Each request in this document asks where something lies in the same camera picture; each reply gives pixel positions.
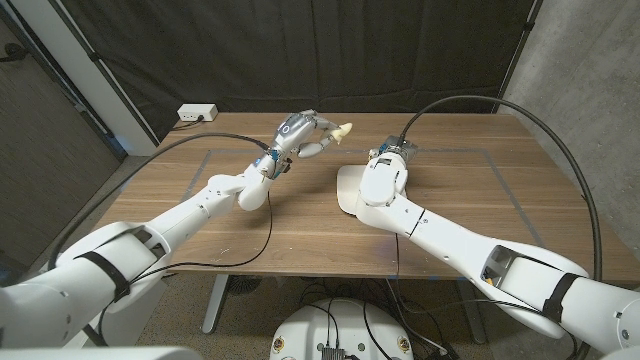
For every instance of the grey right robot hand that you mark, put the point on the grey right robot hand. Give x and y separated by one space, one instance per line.
405 147

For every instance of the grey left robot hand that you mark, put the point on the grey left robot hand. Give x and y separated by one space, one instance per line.
297 132

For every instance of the black round floor fan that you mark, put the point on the black round floor fan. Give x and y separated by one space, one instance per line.
244 285

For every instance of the white robot torso base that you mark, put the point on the white robot torso base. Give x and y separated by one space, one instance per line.
345 325

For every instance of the grey table leg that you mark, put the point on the grey table leg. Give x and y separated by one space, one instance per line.
215 305
477 330

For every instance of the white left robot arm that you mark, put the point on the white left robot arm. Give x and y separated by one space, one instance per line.
175 225

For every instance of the black backdrop stand pole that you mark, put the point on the black backdrop stand pole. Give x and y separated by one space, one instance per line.
124 100
510 75

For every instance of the grey tape outline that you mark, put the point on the grey tape outline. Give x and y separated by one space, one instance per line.
475 150

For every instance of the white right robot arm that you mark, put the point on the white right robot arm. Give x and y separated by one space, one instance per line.
460 240

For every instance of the yellow sponge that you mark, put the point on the yellow sponge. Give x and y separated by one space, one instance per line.
344 132

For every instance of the white power strip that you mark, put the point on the white power strip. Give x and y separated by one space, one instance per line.
197 112

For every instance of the black backdrop curtain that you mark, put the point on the black backdrop curtain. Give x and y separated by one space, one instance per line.
300 50

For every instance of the white square paper plate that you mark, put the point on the white square paper plate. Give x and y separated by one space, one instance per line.
347 190

